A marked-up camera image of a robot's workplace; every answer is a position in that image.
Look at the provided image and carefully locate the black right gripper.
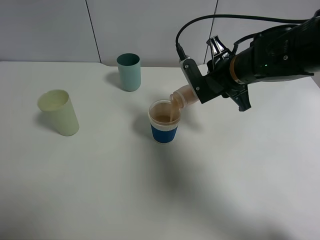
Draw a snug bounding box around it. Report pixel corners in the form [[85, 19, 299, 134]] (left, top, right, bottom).
[[206, 35, 252, 112]]

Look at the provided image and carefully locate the clear drink bottle red label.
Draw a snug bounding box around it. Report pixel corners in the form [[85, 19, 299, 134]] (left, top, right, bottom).
[[169, 84, 199, 109]]

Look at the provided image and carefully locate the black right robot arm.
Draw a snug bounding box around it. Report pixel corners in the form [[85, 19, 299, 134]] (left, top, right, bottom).
[[206, 10, 320, 112]]

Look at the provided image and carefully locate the glass cup with blue sleeve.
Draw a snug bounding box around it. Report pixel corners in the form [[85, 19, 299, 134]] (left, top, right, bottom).
[[148, 100, 181, 144]]

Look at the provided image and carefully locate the teal plastic cup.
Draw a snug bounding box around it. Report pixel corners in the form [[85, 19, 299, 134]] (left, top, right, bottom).
[[116, 53, 141, 92]]

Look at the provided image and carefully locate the pale yellow-green plastic cup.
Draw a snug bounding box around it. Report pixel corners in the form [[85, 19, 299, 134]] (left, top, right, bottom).
[[37, 89, 80, 137]]

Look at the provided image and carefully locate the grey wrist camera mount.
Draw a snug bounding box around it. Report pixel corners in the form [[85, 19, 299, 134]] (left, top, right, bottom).
[[179, 57, 225, 104]]

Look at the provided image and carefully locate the black camera cable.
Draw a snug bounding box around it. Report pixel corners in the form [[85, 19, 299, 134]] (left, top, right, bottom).
[[175, 9, 320, 60]]

